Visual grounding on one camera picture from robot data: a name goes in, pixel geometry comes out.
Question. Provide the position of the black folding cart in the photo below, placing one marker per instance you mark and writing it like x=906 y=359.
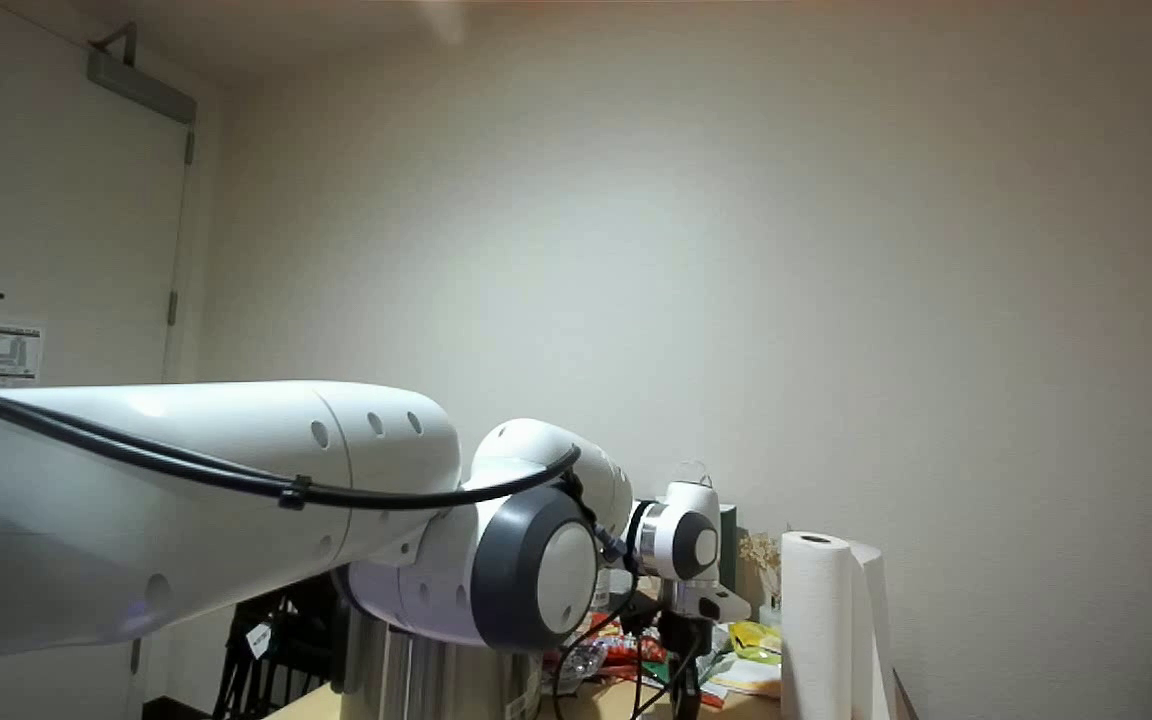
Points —
x=282 y=647

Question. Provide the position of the black steel pressure cooker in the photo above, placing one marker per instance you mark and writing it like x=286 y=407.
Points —
x=404 y=676

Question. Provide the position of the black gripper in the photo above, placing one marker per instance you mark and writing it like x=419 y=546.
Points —
x=672 y=634

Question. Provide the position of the white paper towel roll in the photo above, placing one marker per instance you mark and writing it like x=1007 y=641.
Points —
x=832 y=624

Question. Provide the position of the grey door closer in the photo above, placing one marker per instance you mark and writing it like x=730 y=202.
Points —
x=115 y=65

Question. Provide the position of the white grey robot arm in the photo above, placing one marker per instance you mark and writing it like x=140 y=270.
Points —
x=133 y=506

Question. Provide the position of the yellow wipes packet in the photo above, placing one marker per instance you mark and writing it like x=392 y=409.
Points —
x=754 y=641

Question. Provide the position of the green paper gift bag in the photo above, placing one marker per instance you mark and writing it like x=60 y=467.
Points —
x=730 y=546

